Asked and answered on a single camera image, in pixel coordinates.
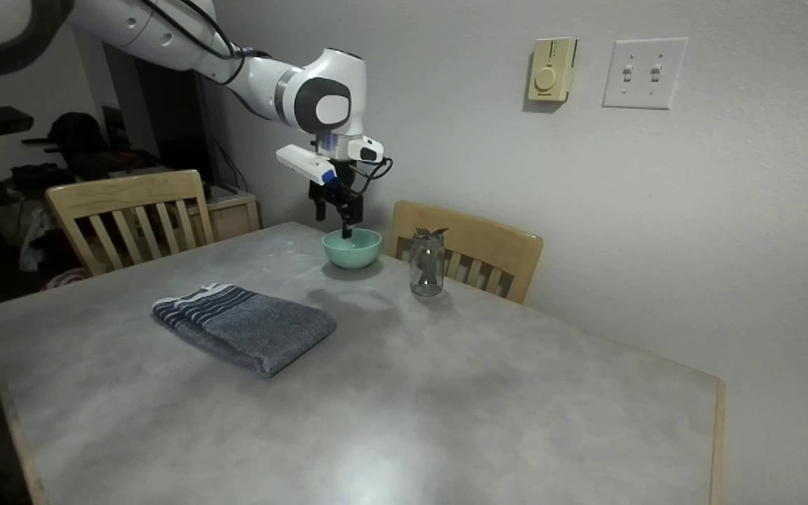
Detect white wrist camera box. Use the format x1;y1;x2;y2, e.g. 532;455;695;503
273;140;340;187

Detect tall dark cabinet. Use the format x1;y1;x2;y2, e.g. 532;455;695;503
99;40;281;206

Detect blue striped grey towel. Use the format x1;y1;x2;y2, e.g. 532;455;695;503
148;280;340;381

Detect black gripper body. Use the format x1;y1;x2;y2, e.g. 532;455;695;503
305;159;371;225

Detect mint green bowl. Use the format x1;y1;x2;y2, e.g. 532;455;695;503
319;225;388;276

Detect clear glass jar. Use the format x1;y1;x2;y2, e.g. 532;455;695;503
406;225;453;301

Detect wooden chair with long slats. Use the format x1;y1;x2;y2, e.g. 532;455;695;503
42;165;215;280

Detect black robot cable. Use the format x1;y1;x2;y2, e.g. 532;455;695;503
350;152;395;203

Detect white light switch plate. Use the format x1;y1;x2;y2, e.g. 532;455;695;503
601;36;690;113

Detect small wooden crate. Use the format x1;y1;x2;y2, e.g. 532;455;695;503
206;186;266;244

